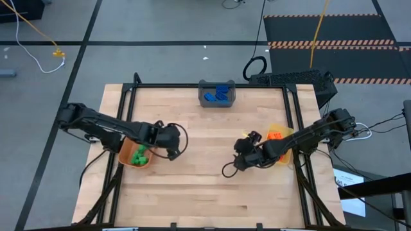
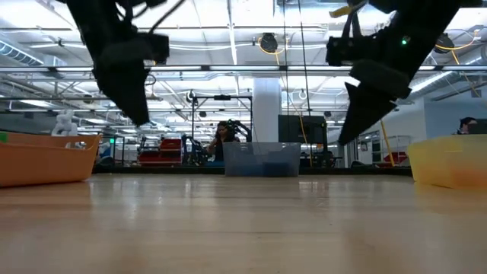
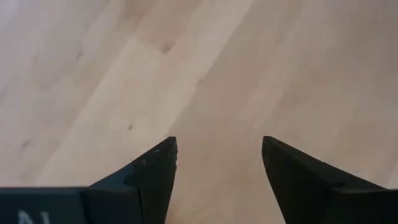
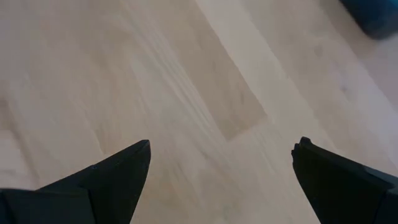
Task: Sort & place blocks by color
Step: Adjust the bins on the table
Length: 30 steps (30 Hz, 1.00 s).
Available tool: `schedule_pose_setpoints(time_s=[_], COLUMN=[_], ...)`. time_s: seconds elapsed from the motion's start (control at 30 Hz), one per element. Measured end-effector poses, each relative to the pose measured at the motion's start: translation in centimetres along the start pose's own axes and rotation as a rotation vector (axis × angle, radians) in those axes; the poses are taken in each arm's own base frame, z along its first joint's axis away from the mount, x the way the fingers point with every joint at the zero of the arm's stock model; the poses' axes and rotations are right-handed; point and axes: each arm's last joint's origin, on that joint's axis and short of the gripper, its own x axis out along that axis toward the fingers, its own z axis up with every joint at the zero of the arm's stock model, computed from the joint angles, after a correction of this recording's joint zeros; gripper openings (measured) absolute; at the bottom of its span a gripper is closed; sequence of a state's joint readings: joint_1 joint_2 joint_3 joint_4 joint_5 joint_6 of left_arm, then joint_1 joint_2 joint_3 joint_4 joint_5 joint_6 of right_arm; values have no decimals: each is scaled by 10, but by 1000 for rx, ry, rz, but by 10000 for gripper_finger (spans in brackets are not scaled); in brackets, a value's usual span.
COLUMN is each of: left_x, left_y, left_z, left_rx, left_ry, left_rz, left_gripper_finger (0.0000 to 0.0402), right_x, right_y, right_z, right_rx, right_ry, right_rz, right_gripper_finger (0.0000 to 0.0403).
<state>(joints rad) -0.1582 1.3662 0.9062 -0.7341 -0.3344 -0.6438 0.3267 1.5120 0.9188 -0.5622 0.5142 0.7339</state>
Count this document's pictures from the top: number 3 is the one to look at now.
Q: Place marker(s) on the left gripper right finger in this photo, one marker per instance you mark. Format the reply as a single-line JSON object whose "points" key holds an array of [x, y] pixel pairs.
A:
{"points": [[298, 186]]}

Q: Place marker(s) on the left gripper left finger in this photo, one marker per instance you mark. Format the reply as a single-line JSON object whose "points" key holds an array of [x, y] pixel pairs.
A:
{"points": [[146, 193]]}

